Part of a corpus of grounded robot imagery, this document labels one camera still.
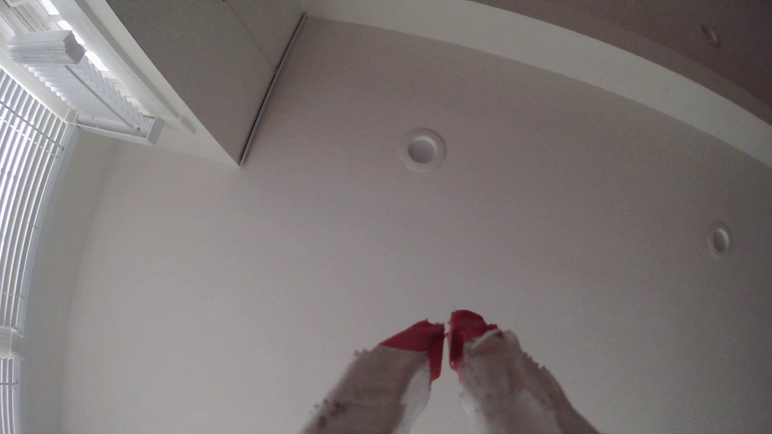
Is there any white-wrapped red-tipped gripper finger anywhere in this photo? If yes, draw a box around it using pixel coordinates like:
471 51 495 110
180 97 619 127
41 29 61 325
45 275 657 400
448 310 602 434
302 320 446 434

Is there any short white slatted window blind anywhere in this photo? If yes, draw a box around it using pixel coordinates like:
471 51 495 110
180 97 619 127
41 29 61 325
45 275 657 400
0 352 23 434

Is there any long white slatted window blind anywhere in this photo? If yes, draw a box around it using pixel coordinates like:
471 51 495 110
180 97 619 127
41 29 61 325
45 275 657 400
0 66 79 338

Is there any white wall cabinet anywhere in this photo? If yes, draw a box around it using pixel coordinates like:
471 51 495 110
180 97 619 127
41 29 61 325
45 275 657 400
105 0 307 167

